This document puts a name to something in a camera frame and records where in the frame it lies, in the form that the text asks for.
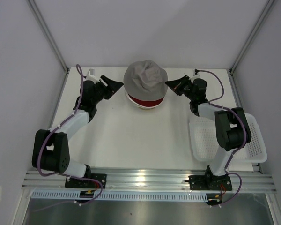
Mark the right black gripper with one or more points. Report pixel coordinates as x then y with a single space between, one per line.
176 85

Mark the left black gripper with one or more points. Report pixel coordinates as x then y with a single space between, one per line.
112 86

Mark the white bucket hat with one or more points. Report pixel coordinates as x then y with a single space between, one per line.
134 103

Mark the grey bucket hat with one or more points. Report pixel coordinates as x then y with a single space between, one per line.
145 81

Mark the red cap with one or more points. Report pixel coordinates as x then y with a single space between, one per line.
145 103

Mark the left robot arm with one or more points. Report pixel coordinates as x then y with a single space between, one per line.
51 154

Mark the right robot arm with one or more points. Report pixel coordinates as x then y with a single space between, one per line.
231 129

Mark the white plastic basket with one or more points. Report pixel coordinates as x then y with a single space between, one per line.
204 144

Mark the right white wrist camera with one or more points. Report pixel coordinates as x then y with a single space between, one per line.
196 74

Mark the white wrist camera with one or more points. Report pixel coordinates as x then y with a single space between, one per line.
92 73
196 74

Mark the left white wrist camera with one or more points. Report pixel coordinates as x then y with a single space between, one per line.
92 73

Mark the right aluminium frame post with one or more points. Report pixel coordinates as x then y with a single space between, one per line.
265 12

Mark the aluminium frame post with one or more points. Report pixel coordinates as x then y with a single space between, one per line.
47 33
265 12

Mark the left aluminium frame post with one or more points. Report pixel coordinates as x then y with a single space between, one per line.
47 33

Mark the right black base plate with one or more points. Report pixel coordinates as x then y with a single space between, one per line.
213 183

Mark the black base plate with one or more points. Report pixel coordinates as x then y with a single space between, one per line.
78 183
213 183

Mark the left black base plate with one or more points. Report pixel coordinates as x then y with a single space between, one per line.
78 183

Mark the white slotted cable duct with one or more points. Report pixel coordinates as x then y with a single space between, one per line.
125 196

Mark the aluminium mounting rail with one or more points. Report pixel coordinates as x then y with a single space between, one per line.
152 180

